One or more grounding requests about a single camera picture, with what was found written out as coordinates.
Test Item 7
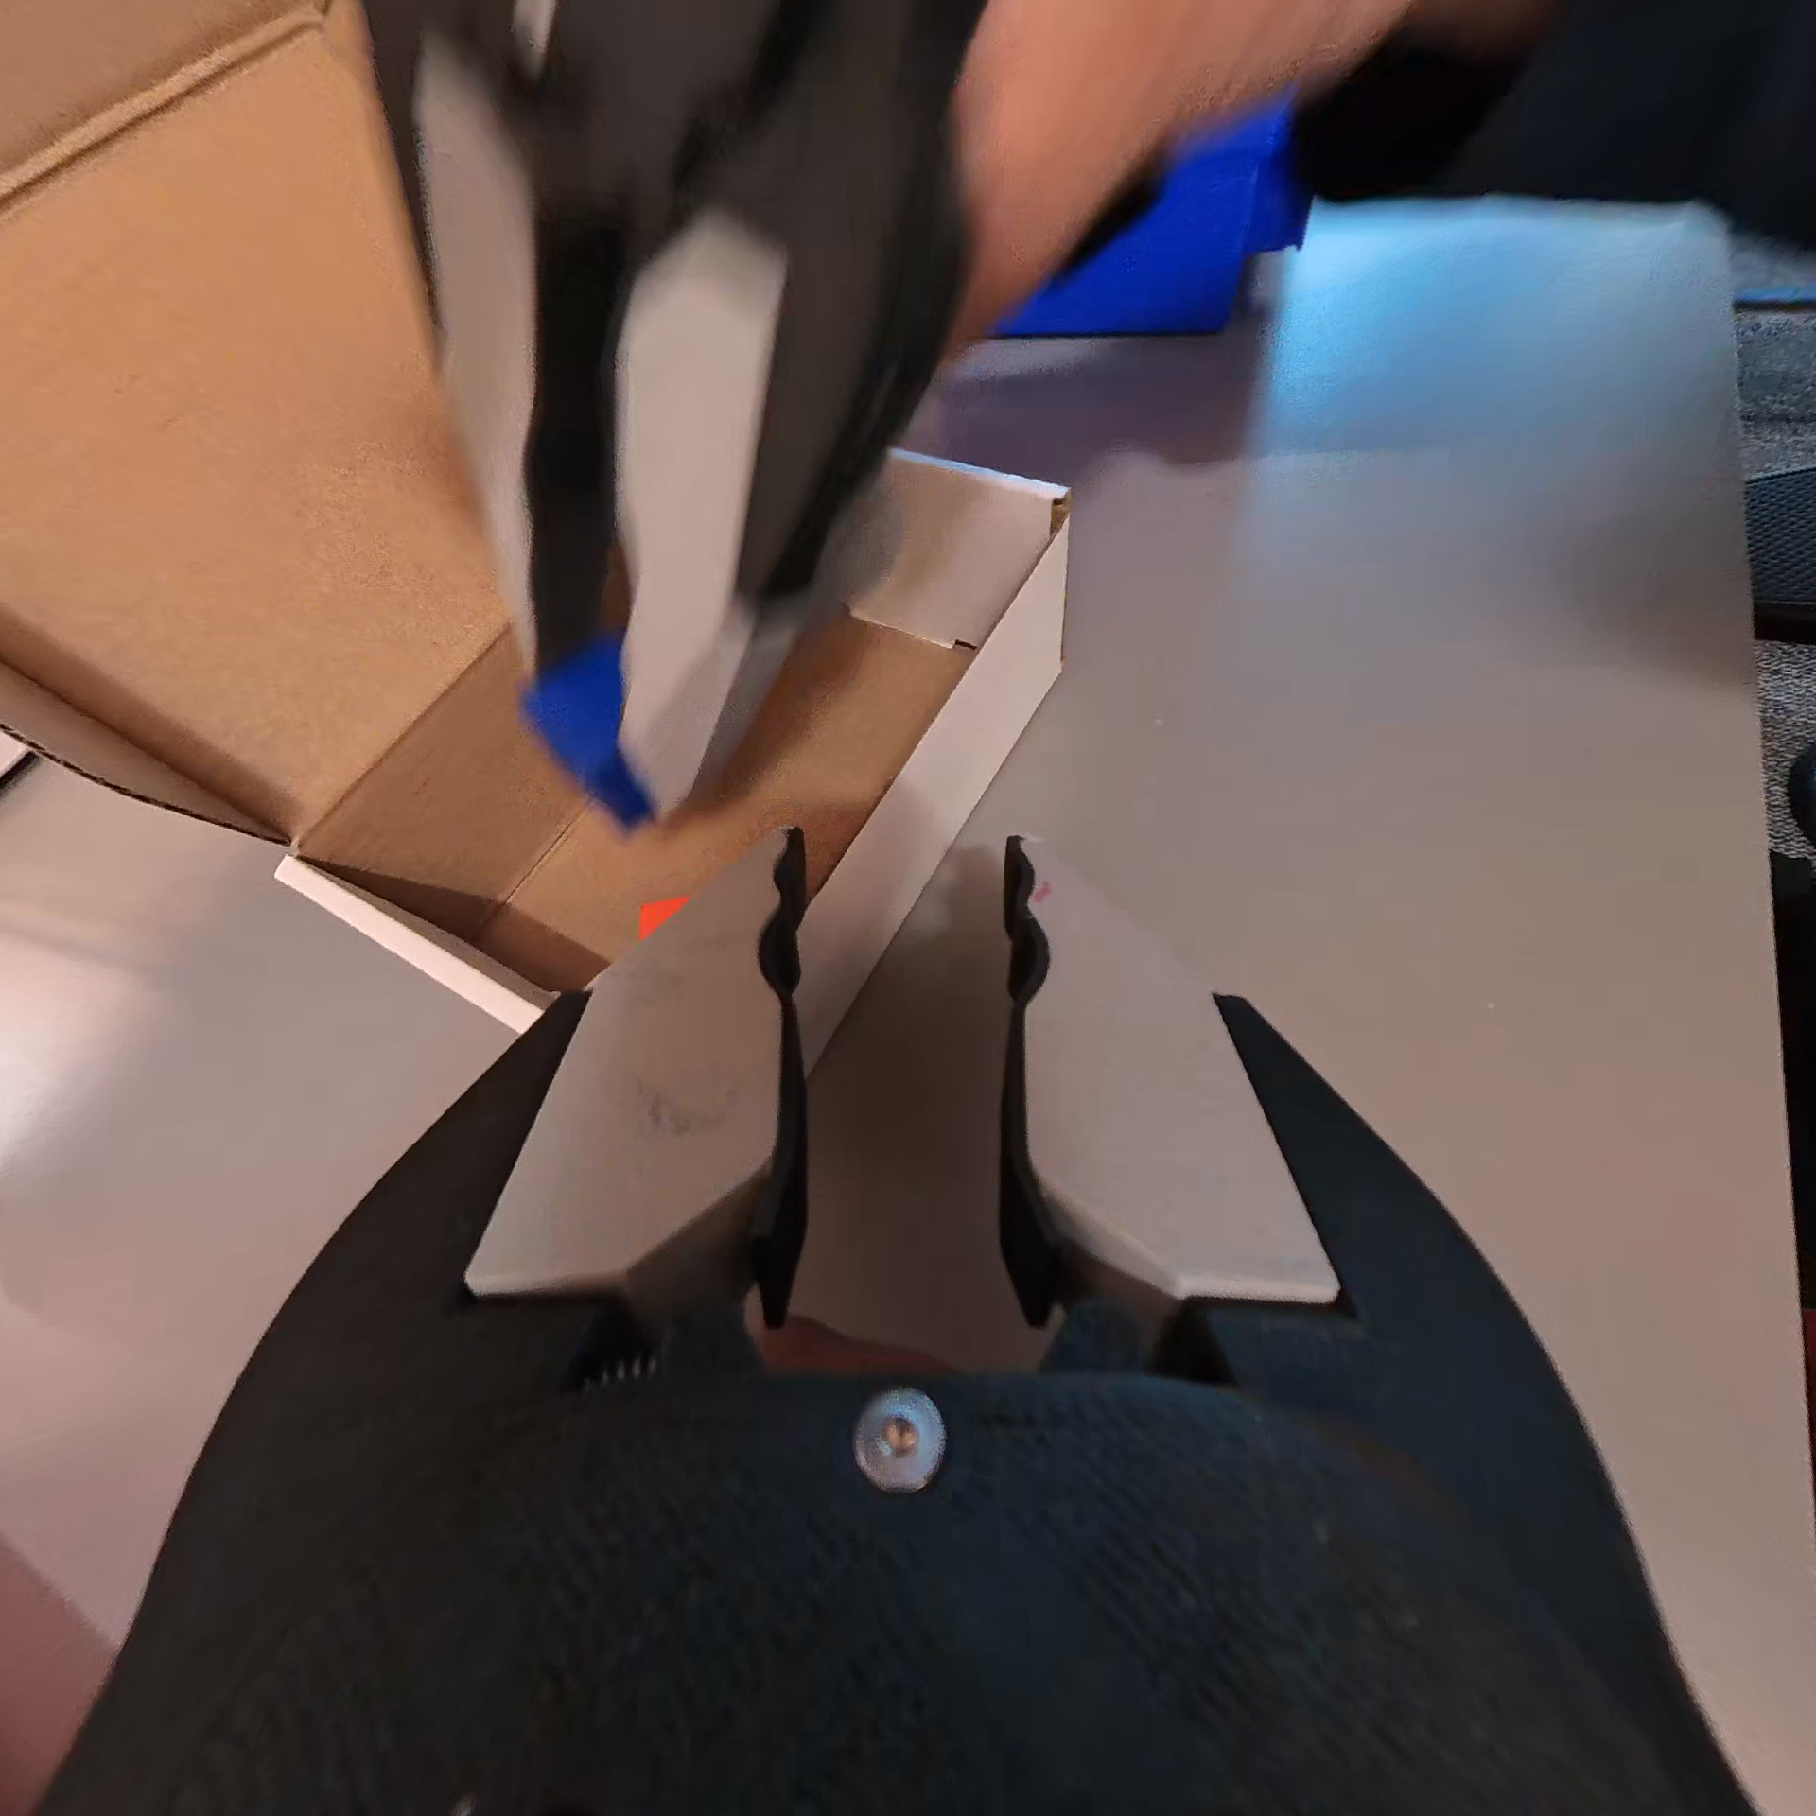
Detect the blue wooden cube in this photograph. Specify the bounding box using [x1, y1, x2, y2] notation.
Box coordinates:
[519, 636, 659, 834]

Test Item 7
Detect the white cardboard box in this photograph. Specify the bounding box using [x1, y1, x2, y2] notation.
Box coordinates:
[0, 0, 1073, 1035]

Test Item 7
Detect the blue plastic bin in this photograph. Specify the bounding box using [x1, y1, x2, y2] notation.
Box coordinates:
[993, 97, 1315, 341]

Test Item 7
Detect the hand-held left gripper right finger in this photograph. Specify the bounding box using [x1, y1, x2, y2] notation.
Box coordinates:
[997, 834, 1345, 1332]

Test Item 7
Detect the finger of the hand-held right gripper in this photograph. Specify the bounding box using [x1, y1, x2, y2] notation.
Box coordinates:
[414, 25, 553, 664]
[613, 223, 795, 823]

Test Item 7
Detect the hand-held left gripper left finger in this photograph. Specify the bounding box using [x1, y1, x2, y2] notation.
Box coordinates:
[462, 827, 812, 1332]

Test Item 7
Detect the person's right hand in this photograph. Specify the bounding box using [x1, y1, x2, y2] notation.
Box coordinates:
[948, 0, 1428, 350]

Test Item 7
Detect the person's right forearm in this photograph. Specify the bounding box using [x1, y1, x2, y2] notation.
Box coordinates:
[1298, 0, 1816, 244]

